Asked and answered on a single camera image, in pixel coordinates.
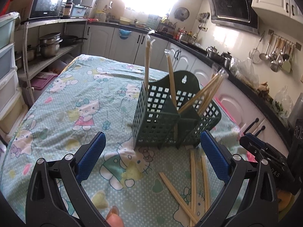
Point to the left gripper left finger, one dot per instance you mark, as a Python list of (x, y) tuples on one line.
[(55, 196)]

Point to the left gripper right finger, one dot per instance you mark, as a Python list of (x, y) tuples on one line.
[(248, 197)]

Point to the right hand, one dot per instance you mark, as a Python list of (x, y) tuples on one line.
[(284, 199)]

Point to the left hand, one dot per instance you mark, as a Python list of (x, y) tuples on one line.
[(113, 218)]

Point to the pink blanket under cloth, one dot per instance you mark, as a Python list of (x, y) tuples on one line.
[(249, 156)]

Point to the hello kitty tablecloth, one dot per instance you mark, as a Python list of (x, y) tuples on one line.
[(95, 94)]

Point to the plastic drawer tower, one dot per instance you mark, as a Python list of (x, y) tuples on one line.
[(13, 107)]

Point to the pink storage box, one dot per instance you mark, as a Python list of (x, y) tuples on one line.
[(40, 83)]

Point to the green plastic utensil basket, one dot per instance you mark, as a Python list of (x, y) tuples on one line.
[(157, 122)]

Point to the hanging utensil rack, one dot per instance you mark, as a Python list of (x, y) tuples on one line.
[(279, 52)]

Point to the stacked steel pots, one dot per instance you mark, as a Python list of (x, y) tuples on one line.
[(50, 44)]

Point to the black frying pan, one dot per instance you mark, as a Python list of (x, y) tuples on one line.
[(68, 40)]

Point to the steel kettle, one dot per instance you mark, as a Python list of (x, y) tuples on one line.
[(212, 53)]

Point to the blue hanging basket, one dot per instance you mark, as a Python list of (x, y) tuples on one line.
[(124, 34)]

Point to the light blue container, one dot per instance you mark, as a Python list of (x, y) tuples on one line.
[(78, 11)]

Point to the white upper cabinet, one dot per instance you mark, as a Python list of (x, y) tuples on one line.
[(274, 11)]

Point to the black range hood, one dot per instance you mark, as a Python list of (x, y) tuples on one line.
[(237, 14)]

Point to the black microwave oven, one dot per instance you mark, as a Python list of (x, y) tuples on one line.
[(37, 9)]

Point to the wall fan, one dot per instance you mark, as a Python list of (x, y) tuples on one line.
[(181, 14)]

